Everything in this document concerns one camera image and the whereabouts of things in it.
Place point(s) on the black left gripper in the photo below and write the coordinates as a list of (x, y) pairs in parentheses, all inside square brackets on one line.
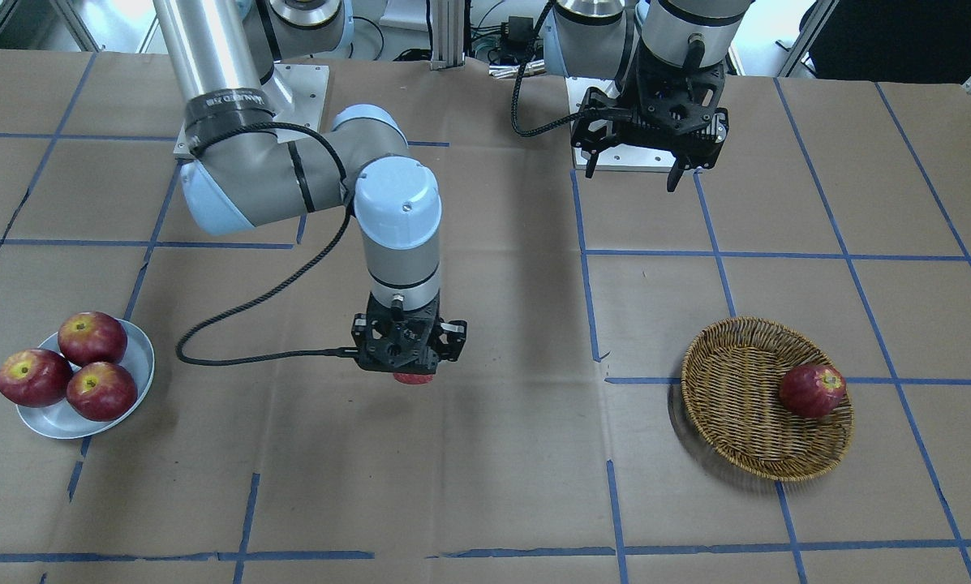
[(598, 122)]

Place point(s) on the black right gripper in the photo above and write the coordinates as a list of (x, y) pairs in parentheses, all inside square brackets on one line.
[(455, 340)]

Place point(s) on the red yellow apple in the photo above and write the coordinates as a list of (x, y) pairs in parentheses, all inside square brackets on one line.
[(412, 378)]

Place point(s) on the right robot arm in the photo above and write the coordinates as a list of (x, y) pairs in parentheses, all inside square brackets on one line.
[(251, 163)]

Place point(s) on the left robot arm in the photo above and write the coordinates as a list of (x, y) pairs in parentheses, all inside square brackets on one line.
[(598, 39)]

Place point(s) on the round wicker basket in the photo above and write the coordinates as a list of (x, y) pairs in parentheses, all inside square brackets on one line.
[(730, 384)]

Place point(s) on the dark red apple in basket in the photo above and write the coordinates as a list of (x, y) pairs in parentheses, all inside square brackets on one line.
[(812, 390)]

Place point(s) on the red apple on plate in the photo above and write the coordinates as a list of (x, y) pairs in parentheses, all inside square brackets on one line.
[(102, 392), (35, 377), (92, 337)]

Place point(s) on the light blue plate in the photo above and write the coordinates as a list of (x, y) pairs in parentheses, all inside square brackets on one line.
[(61, 421)]

